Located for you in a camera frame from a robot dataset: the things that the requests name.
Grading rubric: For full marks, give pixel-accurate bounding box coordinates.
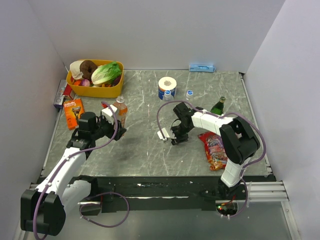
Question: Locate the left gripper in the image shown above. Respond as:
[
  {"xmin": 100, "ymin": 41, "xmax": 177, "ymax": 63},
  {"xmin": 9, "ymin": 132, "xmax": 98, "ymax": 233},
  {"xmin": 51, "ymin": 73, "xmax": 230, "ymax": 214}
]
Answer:
[{"xmin": 91, "ymin": 110, "xmax": 126, "ymax": 141}]

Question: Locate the orange drink bottle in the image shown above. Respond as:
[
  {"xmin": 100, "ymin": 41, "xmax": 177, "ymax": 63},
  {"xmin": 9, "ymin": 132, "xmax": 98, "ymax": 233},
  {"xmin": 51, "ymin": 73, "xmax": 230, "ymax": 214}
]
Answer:
[{"xmin": 113, "ymin": 95, "xmax": 128, "ymax": 128}]

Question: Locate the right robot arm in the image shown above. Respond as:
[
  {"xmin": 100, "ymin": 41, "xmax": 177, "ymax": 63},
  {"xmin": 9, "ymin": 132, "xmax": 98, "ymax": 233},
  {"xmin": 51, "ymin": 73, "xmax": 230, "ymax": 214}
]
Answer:
[{"xmin": 170, "ymin": 102, "xmax": 260, "ymax": 200}]

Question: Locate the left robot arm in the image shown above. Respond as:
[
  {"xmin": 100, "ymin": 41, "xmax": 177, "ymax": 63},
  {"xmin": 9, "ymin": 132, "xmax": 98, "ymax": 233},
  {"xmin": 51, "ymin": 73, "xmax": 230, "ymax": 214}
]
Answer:
[{"xmin": 20, "ymin": 106, "xmax": 126, "ymax": 238}]

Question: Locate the green glass bottle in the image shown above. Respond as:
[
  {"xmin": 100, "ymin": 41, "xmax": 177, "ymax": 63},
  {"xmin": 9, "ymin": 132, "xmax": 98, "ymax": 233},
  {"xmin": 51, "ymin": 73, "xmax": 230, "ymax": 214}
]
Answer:
[{"xmin": 210, "ymin": 96, "xmax": 226, "ymax": 116}]

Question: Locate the orange razor box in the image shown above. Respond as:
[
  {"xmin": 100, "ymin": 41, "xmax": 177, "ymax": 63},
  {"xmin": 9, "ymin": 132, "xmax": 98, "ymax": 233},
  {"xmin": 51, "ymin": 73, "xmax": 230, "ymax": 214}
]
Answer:
[{"xmin": 63, "ymin": 98, "xmax": 85, "ymax": 130}]

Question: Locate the toilet paper roll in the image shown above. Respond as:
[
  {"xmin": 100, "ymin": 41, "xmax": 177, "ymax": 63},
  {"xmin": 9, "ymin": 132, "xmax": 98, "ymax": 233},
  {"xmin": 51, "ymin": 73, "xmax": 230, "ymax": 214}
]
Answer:
[{"xmin": 158, "ymin": 76, "xmax": 177, "ymax": 100}]

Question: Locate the purple white box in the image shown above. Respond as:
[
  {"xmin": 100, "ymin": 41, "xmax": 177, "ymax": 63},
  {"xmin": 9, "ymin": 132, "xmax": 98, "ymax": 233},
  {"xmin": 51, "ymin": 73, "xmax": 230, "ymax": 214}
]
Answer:
[{"xmin": 53, "ymin": 79, "xmax": 67, "ymax": 109}]

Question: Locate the yellow plastic bin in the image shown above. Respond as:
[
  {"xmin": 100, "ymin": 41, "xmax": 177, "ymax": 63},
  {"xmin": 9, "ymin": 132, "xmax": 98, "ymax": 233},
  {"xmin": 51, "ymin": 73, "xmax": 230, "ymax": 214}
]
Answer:
[{"xmin": 66, "ymin": 59, "xmax": 124, "ymax": 98}]

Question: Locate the red small box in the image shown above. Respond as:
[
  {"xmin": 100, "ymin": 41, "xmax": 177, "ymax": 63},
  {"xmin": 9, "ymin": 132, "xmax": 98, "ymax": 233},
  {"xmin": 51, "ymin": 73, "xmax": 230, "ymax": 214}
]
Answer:
[{"xmin": 62, "ymin": 84, "xmax": 76, "ymax": 100}]

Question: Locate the blue tissue pack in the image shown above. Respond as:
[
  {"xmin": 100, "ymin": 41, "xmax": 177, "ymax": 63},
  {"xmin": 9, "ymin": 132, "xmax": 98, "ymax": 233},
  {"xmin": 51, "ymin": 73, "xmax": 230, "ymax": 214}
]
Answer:
[{"xmin": 188, "ymin": 64, "xmax": 216, "ymax": 73}]

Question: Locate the purple toy onion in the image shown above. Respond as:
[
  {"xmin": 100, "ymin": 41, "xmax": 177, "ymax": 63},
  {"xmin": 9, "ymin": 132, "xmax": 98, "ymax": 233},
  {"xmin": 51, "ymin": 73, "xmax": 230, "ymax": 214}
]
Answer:
[{"xmin": 80, "ymin": 79, "xmax": 91, "ymax": 87}]

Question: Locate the red snack bag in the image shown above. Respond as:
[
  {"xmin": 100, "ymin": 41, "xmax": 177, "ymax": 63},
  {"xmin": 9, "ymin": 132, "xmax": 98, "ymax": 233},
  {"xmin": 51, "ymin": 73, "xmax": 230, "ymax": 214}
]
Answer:
[{"xmin": 197, "ymin": 131, "xmax": 228, "ymax": 172}]

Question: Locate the toy lettuce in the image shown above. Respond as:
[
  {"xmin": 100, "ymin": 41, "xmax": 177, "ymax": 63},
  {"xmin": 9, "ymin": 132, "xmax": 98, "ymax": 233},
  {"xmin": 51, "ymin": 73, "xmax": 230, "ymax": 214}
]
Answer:
[{"xmin": 91, "ymin": 61, "xmax": 122, "ymax": 86}]

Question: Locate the brown plush donut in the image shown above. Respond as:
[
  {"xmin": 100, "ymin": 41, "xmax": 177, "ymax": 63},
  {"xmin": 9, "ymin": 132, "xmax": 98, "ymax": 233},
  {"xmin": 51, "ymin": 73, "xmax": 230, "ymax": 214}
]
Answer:
[{"xmin": 79, "ymin": 60, "xmax": 98, "ymax": 81}]

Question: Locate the beige plush toy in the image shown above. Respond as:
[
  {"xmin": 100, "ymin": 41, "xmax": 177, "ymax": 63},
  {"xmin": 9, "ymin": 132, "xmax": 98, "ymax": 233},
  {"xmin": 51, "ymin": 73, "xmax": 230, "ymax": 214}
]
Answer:
[{"xmin": 69, "ymin": 60, "xmax": 84, "ymax": 80}]

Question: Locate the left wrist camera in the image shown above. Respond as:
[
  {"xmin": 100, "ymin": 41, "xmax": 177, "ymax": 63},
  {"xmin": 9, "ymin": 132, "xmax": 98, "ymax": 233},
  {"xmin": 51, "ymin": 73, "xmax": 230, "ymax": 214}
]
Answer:
[{"xmin": 101, "ymin": 104, "xmax": 119, "ymax": 125}]

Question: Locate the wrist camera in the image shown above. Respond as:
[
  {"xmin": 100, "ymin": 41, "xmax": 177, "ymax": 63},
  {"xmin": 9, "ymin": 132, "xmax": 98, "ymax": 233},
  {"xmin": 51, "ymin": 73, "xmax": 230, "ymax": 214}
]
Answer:
[
  {"xmin": 101, "ymin": 104, "xmax": 119, "ymax": 125},
  {"xmin": 157, "ymin": 127, "xmax": 176, "ymax": 142}
]

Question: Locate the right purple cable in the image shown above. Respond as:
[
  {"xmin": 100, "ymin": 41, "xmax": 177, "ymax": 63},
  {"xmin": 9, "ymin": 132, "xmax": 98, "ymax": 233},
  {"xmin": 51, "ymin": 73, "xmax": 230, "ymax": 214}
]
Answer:
[{"xmin": 156, "ymin": 100, "xmax": 267, "ymax": 218}]

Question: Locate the purple cable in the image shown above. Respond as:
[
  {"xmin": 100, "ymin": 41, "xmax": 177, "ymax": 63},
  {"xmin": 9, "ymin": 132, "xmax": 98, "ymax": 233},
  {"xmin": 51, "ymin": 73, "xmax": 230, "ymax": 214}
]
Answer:
[
  {"xmin": 156, "ymin": 100, "xmax": 267, "ymax": 218},
  {"xmin": 33, "ymin": 101, "xmax": 130, "ymax": 240}
]

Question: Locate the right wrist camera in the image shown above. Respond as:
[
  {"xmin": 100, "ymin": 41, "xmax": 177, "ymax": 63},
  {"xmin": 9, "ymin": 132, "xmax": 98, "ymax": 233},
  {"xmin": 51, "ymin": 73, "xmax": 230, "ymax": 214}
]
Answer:
[{"xmin": 157, "ymin": 127, "xmax": 176, "ymax": 142}]

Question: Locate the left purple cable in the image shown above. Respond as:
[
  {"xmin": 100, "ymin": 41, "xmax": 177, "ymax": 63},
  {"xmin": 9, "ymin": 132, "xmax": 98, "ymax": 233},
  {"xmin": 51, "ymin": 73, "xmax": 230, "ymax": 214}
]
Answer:
[{"xmin": 33, "ymin": 101, "xmax": 130, "ymax": 240}]

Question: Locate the black base frame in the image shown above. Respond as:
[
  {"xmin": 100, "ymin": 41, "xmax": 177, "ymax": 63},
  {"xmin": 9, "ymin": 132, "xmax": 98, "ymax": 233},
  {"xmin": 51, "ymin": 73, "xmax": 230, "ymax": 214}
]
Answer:
[{"xmin": 36, "ymin": 174, "xmax": 277, "ymax": 213}]

